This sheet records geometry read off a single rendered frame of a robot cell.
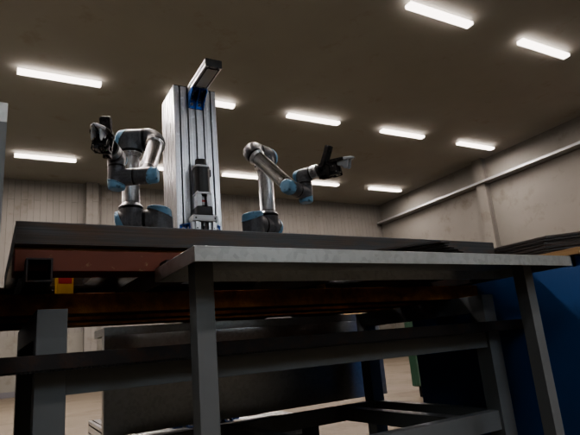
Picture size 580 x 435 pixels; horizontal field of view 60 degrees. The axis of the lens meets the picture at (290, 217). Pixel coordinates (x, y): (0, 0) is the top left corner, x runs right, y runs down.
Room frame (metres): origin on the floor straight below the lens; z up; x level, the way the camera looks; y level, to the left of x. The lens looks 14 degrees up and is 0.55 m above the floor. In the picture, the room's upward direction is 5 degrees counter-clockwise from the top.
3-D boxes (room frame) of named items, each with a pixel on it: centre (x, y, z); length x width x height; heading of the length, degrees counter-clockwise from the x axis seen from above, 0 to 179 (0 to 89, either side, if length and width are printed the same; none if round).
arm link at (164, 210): (2.36, 0.64, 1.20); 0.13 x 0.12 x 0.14; 94
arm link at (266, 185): (2.71, 0.12, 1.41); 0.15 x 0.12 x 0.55; 145
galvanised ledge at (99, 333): (2.30, 0.21, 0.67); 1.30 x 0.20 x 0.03; 121
